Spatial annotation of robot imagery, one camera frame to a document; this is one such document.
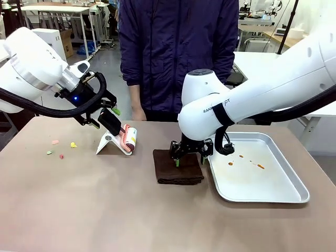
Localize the person in navy jacket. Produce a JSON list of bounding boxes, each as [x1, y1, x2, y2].
[[118, 0, 240, 123]]

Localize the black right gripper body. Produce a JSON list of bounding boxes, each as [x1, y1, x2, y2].
[[169, 136, 214, 160]]

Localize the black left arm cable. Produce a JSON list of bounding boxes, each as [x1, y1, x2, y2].
[[0, 72, 108, 119]]

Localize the white machine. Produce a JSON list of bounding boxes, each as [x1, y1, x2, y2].
[[33, 28, 66, 62]]

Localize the lint roller with pink frame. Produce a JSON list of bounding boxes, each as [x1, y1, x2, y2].
[[97, 108, 139, 153]]

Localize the person's right hand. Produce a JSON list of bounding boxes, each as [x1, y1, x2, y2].
[[130, 103, 146, 121]]

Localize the white cabinet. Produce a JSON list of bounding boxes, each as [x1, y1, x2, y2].
[[245, 38, 275, 53]]

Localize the wooden top table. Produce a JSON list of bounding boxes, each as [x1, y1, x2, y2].
[[262, 27, 308, 55]]

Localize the long white lab table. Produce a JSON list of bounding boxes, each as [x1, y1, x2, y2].
[[19, 5, 91, 65]]

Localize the black slanted pole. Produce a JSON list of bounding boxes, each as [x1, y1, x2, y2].
[[277, 0, 300, 55]]

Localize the person's right forearm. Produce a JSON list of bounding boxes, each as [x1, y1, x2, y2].
[[128, 85, 144, 107]]

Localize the cardboard box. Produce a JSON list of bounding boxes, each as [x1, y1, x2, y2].
[[59, 28, 75, 59]]

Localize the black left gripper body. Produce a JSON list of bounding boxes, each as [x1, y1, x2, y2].
[[54, 75, 118, 118]]

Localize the blue plastic bag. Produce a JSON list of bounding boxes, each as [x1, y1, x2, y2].
[[77, 40, 97, 56]]

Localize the white folded stand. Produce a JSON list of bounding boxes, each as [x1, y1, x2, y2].
[[96, 131, 133, 156]]

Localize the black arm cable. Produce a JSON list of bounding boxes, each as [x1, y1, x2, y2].
[[0, 72, 108, 119], [212, 90, 336, 155]]

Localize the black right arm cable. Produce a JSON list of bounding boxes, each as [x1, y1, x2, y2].
[[212, 90, 336, 155]]

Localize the white tissue roll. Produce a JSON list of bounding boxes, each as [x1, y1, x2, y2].
[[288, 23, 307, 40]]

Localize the silver metal tray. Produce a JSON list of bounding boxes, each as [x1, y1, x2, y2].
[[207, 132, 310, 204]]

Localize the brown cloth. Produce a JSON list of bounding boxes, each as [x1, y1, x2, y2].
[[153, 149, 205, 186]]

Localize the black chair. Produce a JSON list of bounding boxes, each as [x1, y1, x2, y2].
[[226, 65, 248, 87]]

